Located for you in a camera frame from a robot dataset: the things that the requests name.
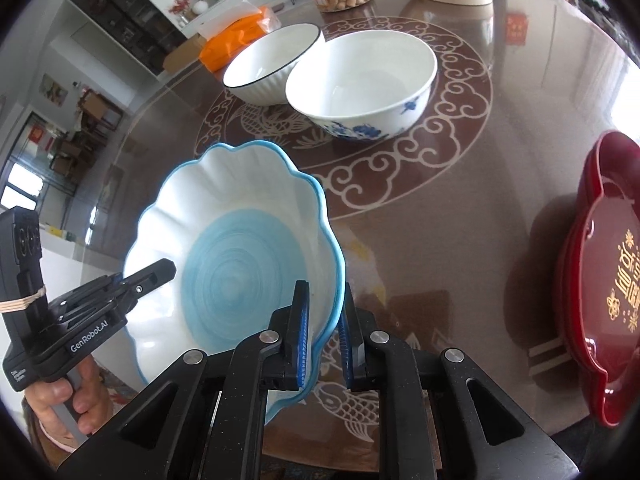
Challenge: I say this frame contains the red flowers in vase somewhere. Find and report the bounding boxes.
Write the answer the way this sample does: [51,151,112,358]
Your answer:
[168,0,193,27]

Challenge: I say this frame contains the dark glass display cabinet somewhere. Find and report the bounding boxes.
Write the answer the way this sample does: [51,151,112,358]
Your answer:
[67,0,188,78]

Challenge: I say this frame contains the framed wall picture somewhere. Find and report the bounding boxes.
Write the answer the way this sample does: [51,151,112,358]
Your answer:
[40,74,68,107]

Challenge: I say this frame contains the white bowl with blue flowers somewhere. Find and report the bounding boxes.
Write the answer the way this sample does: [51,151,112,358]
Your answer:
[285,30,438,142]

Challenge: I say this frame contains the white bowl with black rim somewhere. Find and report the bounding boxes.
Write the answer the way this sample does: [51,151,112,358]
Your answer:
[222,23,325,107]

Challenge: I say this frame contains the white television cabinet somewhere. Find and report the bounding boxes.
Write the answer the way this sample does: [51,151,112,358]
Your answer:
[182,0,301,38]

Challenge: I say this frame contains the red flower-shaped plate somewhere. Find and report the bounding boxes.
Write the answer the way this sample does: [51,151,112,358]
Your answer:
[560,150,621,411]
[575,132,640,428]
[554,240,601,376]

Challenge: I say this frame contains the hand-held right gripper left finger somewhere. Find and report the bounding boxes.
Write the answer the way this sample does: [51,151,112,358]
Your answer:
[57,280,313,480]

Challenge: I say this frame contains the cardboard box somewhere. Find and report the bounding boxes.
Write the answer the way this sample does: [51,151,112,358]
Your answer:
[162,35,208,73]

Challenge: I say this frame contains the orange tissue pack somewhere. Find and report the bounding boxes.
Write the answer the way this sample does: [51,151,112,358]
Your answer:
[199,5,283,73]

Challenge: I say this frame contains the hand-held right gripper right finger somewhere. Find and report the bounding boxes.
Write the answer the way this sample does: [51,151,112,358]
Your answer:
[337,282,581,480]

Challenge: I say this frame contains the person's left hand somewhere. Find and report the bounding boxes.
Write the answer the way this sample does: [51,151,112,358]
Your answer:
[22,357,115,451]

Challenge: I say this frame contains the scalloped blue and white bowl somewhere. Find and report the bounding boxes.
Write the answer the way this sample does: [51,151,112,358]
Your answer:
[122,141,347,426]

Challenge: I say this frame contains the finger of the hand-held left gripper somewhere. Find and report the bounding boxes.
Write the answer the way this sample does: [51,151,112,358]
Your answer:
[102,258,177,311]

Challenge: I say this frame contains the wooden chair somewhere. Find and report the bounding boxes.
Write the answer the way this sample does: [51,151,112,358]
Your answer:
[75,87,124,136]

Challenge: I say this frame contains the person's left forearm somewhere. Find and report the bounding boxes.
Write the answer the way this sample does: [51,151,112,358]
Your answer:
[30,422,88,463]

